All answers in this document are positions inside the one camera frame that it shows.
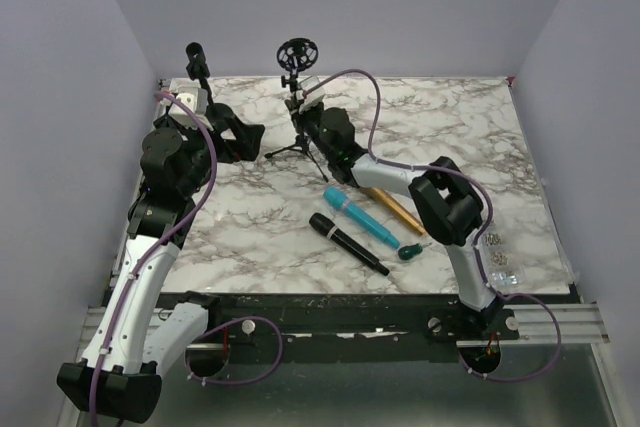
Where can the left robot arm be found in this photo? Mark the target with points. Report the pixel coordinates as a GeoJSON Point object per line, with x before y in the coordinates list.
{"type": "Point", "coordinates": [120, 373]}

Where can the gold microphone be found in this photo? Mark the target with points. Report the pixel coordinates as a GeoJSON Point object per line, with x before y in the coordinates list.
{"type": "Point", "coordinates": [387, 201]}

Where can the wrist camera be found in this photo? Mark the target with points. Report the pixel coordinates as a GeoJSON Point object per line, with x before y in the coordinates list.
{"type": "Point", "coordinates": [195, 99]}
{"type": "Point", "coordinates": [308, 95]}

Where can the black tripod mic stand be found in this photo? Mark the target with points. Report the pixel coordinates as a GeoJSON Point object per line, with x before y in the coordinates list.
{"type": "Point", "coordinates": [295, 56]}

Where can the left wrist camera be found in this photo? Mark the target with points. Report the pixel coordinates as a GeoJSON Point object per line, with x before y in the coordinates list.
{"type": "Point", "coordinates": [195, 99]}

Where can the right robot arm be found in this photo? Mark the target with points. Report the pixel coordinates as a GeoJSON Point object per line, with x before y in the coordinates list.
{"type": "Point", "coordinates": [448, 206]}

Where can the clear plastic screw box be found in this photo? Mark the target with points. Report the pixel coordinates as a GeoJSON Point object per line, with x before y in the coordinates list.
{"type": "Point", "coordinates": [503, 265]}

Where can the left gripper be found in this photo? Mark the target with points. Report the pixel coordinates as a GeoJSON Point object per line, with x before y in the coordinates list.
{"type": "Point", "coordinates": [246, 144]}

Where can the green handled screwdriver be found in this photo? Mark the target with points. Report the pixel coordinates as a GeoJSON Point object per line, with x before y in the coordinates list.
{"type": "Point", "coordinates": [408, 252]}

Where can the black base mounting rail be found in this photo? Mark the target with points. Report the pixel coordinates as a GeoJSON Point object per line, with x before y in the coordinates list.
{"type": "Point", "coordinates": [254, 329]}

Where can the black microphone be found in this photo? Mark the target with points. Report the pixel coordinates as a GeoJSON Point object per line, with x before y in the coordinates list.
{"type": "Point", "coordinates": [328, 229]}

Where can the blue microphone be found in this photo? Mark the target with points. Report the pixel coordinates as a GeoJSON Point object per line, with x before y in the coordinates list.
{"type": "Point", "coordinates": [337, 199]}

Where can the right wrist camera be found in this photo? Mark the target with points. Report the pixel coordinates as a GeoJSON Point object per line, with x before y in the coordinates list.
{"type": "Point", "coordinates": [308, 95]}

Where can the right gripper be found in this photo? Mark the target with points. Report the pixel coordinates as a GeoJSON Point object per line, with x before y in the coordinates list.
{"type": "Point", "coordinates": [297, 118]}

